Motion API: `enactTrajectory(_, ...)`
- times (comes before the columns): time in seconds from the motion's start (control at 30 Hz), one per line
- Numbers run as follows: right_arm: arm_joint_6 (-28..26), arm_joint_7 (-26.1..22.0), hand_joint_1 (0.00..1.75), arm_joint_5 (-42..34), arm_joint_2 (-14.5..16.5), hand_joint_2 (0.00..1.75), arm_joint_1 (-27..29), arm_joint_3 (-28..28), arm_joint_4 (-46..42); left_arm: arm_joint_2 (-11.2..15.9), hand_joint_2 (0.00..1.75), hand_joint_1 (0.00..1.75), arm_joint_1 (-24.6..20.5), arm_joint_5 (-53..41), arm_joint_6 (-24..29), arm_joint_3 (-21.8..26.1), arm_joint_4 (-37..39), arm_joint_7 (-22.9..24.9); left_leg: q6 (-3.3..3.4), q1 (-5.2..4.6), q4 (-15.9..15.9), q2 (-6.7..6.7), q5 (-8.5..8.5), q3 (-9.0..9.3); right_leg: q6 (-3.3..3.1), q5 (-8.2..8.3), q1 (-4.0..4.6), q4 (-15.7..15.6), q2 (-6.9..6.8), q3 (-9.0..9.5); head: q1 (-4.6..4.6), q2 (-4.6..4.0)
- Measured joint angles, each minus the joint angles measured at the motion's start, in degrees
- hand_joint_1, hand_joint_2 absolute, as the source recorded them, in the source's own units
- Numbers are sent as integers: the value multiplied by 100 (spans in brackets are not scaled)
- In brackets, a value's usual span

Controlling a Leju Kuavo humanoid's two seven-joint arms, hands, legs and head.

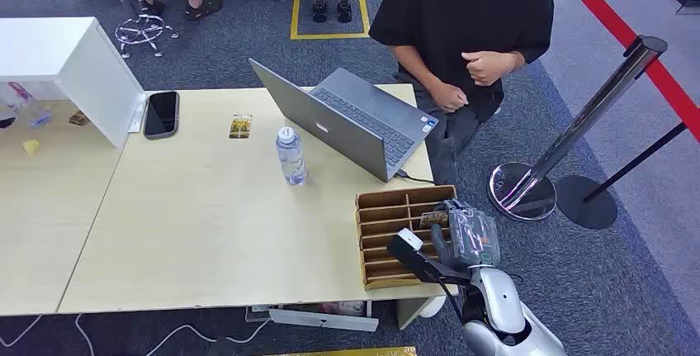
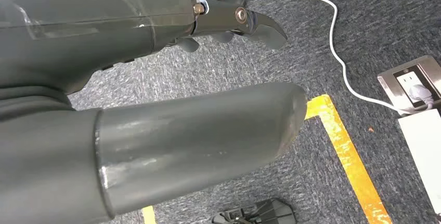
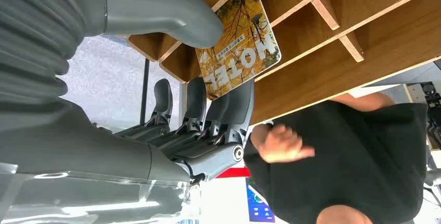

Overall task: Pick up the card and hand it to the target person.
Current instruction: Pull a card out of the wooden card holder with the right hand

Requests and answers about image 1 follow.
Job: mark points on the person's right hand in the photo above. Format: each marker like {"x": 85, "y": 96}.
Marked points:
{"x": 449, "y": 97}

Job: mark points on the person's left hand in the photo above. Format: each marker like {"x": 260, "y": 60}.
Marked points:
{"x": 487, "y": 68}

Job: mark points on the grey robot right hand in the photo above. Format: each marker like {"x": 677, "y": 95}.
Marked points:
{"x": 473, "y": 238}

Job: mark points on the yellow patterned card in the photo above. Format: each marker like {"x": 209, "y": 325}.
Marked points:
{"x": 433, "y": 219}
{"x": 240, "y": 126}

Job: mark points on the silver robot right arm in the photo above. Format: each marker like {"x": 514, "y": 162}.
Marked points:
{"x": 500, "y": 304}

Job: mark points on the person's left forearm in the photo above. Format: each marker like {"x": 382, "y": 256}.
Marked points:
{"x": 519, "y": 59}

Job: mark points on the person's right forearm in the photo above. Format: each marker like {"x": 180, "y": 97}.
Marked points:
{"x": 418, "y": 71}

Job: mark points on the seated person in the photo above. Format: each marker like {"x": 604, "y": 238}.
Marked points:
{"x": 465, "y": 9}

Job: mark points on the wooden slotted card organizer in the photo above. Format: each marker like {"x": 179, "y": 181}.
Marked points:
{"x": 385, "y": 216}

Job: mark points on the white table leg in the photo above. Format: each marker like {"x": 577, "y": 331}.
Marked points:
{"x": 410, "y": 309}

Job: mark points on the grey open laptop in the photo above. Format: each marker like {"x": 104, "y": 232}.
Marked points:
{"x": 328, "y": 118}

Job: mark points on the yellow floor tape square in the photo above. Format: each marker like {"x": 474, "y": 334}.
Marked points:
{"x": 328, "y": 36}

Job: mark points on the red barrier belt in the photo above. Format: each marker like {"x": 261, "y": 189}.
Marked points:
{"x": 618, "y": 28}

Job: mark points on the gold floor mat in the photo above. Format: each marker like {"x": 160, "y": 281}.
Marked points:
{"x": 350, "y": 351}

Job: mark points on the clear plastic water bottle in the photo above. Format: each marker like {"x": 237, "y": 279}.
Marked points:
{"x": 291, "y": 159}

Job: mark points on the white panel under table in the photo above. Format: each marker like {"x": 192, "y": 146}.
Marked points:
{"x": 322, "y": 319}

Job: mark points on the black smartphone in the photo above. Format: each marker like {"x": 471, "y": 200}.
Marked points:
{"x": 161, "y": 114}

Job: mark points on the chrome stool base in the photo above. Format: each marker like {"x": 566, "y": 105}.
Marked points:
{"x": 143, "y": 30}

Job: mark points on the white cabinet box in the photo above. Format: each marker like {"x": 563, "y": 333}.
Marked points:
{"x": 93, "y": 74}

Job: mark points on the small brown packet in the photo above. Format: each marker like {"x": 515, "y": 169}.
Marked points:
{"x": 79, "y": 119}

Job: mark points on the clear plastic spray bottle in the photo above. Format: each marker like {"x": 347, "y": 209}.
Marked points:
{"x": 30, "y": 110}

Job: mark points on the small yellow block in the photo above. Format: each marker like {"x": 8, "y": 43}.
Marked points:
{"x": 31, "y": 147}

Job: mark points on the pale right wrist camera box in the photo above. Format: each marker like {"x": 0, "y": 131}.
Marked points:
{"x": 410, "y": 239}

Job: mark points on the chrome stanchion post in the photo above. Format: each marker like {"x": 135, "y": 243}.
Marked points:
{"x": 579, "y": 118}

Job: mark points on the black stanchion post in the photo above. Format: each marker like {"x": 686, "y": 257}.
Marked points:
{"x": 585, "y": 203}

